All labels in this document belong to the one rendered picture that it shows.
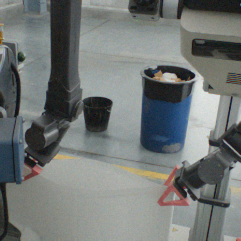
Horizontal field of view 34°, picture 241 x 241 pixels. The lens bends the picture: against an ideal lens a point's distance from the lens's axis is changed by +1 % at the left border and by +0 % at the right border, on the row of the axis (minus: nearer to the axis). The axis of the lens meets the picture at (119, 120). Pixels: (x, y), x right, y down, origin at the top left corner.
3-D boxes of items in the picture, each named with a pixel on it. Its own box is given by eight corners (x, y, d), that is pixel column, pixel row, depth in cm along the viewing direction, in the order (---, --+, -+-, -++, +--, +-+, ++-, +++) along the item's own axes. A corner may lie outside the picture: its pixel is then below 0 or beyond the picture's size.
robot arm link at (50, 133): (85, 100, 95) (56, 85, 97) (61, 113, 85) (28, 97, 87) (73, 141, 100) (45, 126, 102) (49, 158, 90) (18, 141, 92)
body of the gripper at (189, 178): (175, 182, 91) (201, 167, 88) (179, 162, 100) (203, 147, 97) (192, 203, 92) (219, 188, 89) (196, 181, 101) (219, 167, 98)
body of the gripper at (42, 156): (20, 154, 99) (33, 133, 95) (39, 137, 108) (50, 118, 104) (42, 169, 99) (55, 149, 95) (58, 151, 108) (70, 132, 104)
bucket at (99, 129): (115, 123, 383) (117, 98, 372) (106, 136, 357) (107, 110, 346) (87, 119, 390) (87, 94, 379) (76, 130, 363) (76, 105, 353)
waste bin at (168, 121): (192, 135, 367) (201, 68, 341) (185, 161, 322) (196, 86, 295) (142, 127, 378) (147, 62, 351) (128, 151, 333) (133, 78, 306)
